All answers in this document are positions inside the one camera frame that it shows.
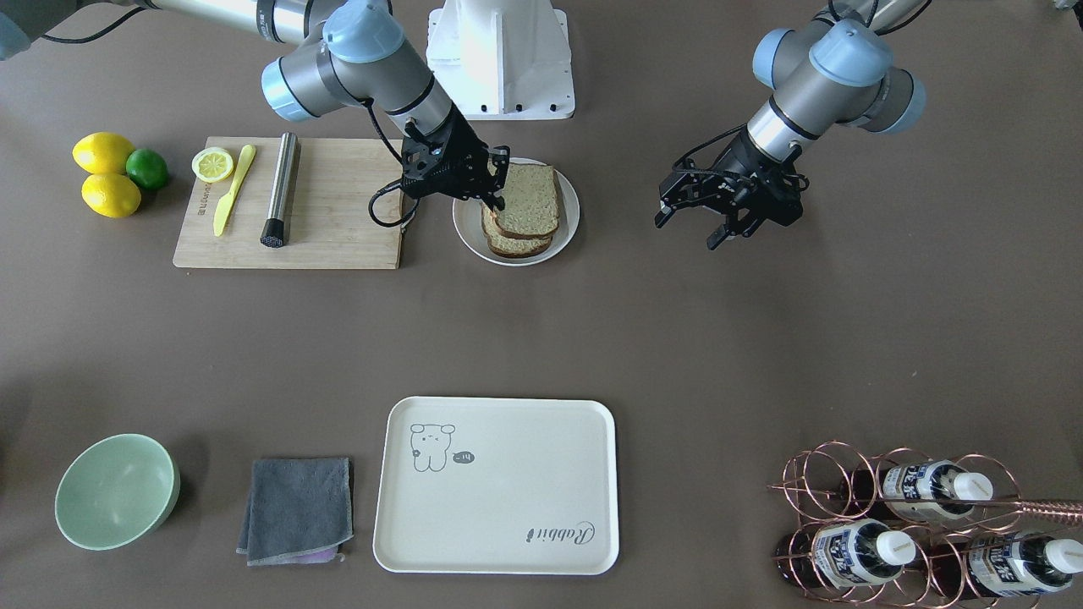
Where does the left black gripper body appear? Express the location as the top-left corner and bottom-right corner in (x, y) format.
(706, 127), (807, 228)

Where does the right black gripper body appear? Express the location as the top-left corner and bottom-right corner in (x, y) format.
(401, 105), (494, 200)

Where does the white round plate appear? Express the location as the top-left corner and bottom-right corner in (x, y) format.
(453, 158), (580, 265)

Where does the plain bread slice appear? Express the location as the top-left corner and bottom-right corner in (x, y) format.
(492, 161), (560, 239)

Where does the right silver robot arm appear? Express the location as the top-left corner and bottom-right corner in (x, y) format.
(135, 1), (510, 211)

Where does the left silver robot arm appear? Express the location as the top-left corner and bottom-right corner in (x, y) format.
(654, 1), (927, 248)

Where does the cream rabbit tray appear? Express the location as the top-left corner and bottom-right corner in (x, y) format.
(371, 396), (619, 576)

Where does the bamboo cutting board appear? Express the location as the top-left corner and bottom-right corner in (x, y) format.
(173, 137), (410, 270)

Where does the steel cylinder muddler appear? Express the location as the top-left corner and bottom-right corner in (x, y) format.
(260, 132), (300, 248)

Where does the yellow plastic knife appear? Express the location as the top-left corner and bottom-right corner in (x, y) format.
(213, 144), (256, 238)

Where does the lemon half slice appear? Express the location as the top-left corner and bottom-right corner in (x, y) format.
(190, 146), (235, 184)

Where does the green lime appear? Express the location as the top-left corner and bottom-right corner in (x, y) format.
(125, 150), (169, 190)

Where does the tea bottle one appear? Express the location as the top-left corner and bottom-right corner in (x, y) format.
(838, 459), (994, 524)

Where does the tea bottle two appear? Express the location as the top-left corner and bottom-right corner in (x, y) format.
(773, 518), (918, 589)

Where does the yellow lemon lower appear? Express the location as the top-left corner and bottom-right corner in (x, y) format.
(81, 173), (142, 218)

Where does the yellow lemon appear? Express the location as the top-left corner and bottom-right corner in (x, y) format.
(81, 173), (142, 218)
(71, 132), (135, 176)

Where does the grey folded cloth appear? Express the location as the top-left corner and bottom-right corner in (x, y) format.
(236, 456), (355, 568)

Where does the yellow lemon upper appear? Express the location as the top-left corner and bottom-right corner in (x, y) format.
(71, 132), (135, 176)

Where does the tea bottle three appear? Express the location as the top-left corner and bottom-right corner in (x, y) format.
(928, 531), (1082, 601)

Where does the green bowl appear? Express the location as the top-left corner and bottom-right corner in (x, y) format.
(54, 433), (181, 550)

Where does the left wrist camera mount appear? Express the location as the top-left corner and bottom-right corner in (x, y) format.
(663, 124), (761, 211)

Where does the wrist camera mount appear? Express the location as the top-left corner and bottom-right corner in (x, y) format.
(663, 124), (761, 211)
(367, 178), (421, 233)

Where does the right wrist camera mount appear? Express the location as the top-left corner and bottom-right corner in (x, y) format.
(367, 178), (421, 233)

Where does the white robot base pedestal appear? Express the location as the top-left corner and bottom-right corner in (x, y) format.
(426, 1), (576, 121)

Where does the copper wire bottle rack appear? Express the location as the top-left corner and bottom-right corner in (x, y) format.
(772, 441), (1080, 608)

